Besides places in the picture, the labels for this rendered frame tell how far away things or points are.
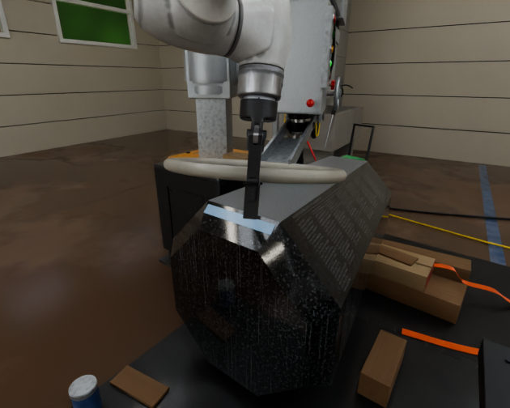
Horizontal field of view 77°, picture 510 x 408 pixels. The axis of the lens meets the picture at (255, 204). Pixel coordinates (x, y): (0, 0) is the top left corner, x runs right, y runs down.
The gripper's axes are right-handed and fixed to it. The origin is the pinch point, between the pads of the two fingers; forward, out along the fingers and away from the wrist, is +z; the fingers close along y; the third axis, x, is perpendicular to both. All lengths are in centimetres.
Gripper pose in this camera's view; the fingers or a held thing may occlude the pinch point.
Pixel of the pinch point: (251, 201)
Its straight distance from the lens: 66.4
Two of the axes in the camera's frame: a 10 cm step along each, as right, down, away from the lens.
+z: -0.8, 9.9, 1.4
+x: -10.0, -0.8, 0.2
